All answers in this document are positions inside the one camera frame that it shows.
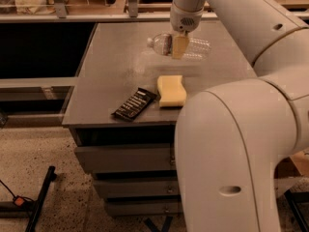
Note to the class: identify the grey drawer cabinet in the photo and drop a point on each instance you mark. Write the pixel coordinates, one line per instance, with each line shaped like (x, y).
(130, 161)

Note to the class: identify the yellow sponge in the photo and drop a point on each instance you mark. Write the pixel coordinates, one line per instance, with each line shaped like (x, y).
(171, 90)

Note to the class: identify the clear plastic water bottle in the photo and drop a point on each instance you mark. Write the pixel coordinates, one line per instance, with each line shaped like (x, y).
(197, 49)

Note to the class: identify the cardboard box with label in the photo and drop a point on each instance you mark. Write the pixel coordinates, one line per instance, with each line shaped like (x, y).
(290, 171)

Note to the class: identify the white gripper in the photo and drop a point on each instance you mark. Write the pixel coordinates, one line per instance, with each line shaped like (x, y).
(183, 20)

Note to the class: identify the metal shelf rail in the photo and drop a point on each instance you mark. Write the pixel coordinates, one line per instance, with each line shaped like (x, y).
(83, 10)

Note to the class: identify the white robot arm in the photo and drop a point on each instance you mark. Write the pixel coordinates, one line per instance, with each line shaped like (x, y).
(230, 138)

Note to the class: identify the black metal stand leg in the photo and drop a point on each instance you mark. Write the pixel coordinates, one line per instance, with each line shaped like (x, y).
(36, 212)

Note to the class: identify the orange cable clip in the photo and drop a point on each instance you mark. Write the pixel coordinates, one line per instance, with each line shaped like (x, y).
(19, 201)

